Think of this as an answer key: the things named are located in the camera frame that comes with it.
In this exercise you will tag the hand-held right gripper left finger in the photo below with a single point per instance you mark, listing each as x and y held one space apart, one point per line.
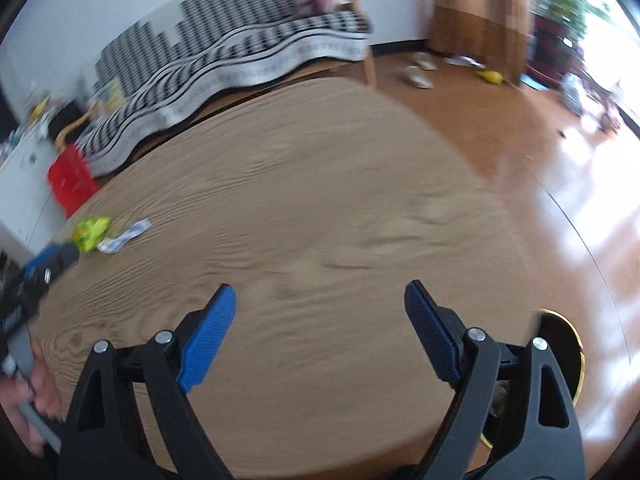
210 335

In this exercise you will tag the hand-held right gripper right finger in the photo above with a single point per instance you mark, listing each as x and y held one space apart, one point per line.
432 335

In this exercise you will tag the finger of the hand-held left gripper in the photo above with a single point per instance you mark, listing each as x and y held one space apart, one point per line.
52 257

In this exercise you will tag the yellow green wrapper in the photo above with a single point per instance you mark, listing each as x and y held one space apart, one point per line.
90 230

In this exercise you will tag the black bin with gold rim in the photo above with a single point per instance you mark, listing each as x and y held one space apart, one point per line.
562 345

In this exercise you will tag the person's left hand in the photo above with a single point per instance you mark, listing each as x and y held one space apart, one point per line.
45 390

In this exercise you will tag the white cabinet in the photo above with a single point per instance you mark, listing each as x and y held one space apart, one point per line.
20 195

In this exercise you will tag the silver white wrapper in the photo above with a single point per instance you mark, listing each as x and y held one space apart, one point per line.
125 237

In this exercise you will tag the yellow green item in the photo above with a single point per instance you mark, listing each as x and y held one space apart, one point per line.
39 107

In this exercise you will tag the colourful book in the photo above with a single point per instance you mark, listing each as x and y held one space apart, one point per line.
107 95

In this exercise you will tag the round wooden table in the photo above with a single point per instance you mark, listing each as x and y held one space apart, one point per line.
300 185

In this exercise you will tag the beige slipper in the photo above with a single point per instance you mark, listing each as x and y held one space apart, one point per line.
417 77
424 60

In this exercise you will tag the chair with patterned blanket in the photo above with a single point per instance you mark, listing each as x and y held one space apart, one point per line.
225 60

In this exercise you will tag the yellow toy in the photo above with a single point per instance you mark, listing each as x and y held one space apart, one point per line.
490 77

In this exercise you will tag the papers on floor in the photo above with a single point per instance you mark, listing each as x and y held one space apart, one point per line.
462 61

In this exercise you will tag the clear plastic bag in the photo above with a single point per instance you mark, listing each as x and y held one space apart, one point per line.
574 92

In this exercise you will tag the dark red plant pot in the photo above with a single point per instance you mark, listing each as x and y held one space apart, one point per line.
550 45

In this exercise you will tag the brown curtain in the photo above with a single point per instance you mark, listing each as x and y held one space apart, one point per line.
480 10

